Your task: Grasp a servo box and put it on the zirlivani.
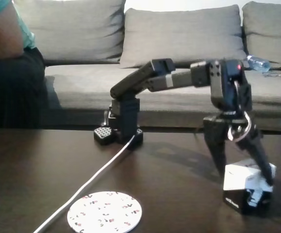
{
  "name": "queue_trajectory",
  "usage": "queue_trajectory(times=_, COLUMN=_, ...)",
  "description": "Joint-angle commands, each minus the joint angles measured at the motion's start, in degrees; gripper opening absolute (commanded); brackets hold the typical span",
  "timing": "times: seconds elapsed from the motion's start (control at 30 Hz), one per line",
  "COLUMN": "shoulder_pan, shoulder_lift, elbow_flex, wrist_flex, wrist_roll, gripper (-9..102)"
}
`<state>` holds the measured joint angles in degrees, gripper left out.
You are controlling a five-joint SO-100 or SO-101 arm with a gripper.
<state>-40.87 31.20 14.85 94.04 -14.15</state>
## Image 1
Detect white and black servo box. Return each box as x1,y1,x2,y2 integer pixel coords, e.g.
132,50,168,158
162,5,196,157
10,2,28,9
222,159,277,216

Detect clear plastic water bottle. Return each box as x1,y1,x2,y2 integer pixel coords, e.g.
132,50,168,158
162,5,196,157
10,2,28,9
246,54,271,73

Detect grey sofa back cushion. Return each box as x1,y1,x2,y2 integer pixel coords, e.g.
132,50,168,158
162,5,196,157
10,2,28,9
119,4,250,70
14,0,127,64
242,1,281,71

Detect round cartoon print coaster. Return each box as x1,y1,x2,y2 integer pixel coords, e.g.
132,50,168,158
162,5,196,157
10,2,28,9
67,191,143,232

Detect grey fabric sofa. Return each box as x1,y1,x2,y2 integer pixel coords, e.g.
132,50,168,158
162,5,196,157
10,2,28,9
14,0,281,134

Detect person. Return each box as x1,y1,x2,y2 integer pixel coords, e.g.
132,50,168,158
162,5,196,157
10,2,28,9
0,0,46,130

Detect black camera cable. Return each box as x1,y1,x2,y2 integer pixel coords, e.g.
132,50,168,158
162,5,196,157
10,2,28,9
227,80,253,143

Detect white cable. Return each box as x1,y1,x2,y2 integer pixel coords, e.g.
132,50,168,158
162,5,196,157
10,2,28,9
32,134,136,233

